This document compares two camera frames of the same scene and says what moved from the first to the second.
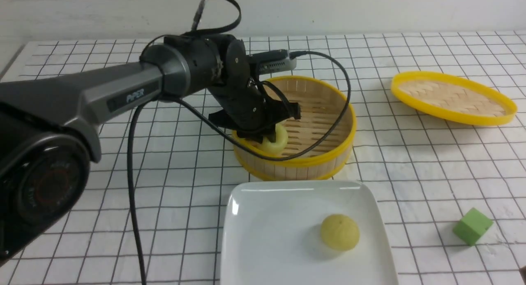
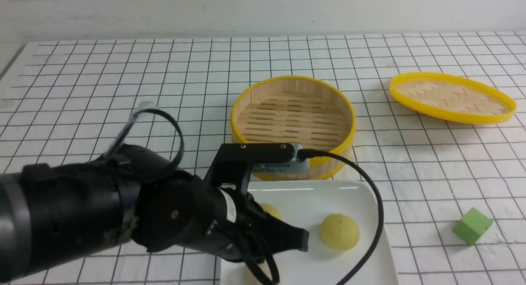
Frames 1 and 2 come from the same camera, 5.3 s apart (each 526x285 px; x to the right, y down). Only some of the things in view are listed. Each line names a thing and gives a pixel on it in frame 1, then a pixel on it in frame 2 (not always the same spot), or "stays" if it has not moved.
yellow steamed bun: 281,141 → 271,209
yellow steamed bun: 340,232 stays
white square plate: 271,235 stays
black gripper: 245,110 → 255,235
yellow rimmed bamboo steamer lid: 452,98 stays
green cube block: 471,226 stays
